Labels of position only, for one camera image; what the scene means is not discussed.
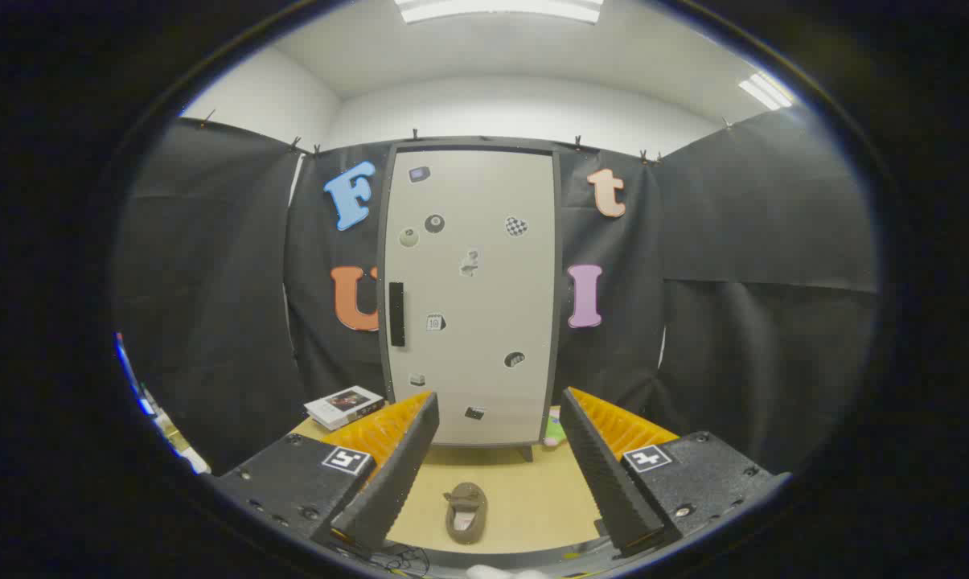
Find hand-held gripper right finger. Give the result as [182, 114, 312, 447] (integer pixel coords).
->
[559, 387, 791, 559]

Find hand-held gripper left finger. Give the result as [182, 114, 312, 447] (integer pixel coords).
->
[211, 392, 441, 557]

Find brown fuzzy shoe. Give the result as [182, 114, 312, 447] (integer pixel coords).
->
[444, 482, 490, 546]

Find grey shoe cabinet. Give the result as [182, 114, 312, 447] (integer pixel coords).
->
[376, 137, 566, 464]

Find green and pink item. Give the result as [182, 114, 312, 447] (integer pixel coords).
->
[543, 406, 570, 448]

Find white book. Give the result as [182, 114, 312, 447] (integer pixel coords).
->
[304, 385, 388, 432]

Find colourful clutter pile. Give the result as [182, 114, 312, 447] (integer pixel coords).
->
[114, 330, 211, 475]

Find black backdrop cloth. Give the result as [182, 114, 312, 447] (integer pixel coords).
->
[114, 111, 880, 477]

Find small ceiling light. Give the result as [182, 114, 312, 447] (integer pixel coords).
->
[737, 72, 795, 112]

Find long ceiling light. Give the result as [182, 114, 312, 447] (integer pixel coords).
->
[394, 0, 606, 25]

